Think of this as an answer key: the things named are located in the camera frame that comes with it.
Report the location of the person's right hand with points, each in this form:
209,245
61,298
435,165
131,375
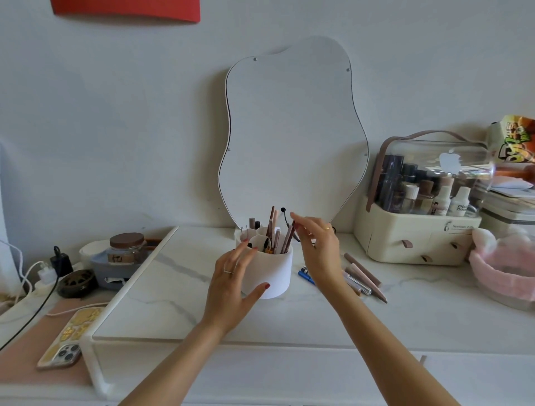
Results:
324,255

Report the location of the person's left hand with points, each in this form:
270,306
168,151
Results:
223,301

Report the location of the white round organizer cup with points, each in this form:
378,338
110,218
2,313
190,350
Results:
271,276

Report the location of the person's left forearm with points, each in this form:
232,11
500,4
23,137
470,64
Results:
175,368

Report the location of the person's right forearm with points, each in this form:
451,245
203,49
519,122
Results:
384,347

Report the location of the white wavy mirror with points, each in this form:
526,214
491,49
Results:
292,138

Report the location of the dark round small dish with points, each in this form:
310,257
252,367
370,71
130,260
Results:
67,288

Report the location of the white marble riser shelf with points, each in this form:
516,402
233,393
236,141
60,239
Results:
167,293

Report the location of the cream cosmetic organizer box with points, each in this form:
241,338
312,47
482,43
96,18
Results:
397,242

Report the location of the white marble table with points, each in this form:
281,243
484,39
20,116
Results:
271,376

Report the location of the glass jar brown lid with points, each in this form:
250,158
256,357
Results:
126,241

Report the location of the grey blue tray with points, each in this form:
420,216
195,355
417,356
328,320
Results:
104,272

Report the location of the row of cosmetic bottles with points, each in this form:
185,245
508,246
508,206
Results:
443,200

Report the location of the white round dish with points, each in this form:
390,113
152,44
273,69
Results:
90,251

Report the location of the phone with yellow case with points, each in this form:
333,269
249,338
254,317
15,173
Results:
67,343

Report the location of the black charger plug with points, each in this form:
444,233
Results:
62,263

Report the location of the white charger plug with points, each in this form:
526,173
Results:
47,274

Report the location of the pink fluffy headband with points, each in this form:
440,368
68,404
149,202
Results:
505,276

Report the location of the pink desk mat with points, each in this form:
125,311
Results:
21,359

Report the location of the colourful snack bag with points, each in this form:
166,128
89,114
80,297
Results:
514,138

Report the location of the white board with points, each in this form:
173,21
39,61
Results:
6,234

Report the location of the red paper sheet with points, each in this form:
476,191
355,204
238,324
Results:
125,8

